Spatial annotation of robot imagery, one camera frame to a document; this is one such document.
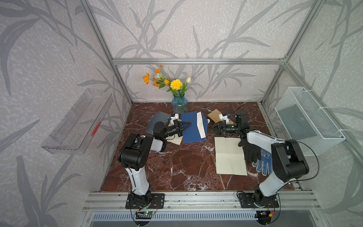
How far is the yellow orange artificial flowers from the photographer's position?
0.89m

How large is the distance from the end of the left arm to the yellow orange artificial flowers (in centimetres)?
23

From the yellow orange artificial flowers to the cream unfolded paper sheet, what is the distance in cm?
41

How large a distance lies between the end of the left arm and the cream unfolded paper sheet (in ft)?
0.78

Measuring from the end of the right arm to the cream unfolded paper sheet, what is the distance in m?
0.05

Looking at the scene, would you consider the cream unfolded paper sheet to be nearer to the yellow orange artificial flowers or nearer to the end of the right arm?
the end of the right arm

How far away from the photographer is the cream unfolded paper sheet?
0.85 meters

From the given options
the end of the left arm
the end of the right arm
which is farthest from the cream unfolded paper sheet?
the end of the left arm

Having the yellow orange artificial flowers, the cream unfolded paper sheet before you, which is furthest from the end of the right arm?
the yellow orange artificial flowers

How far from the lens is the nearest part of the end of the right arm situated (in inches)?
28.4
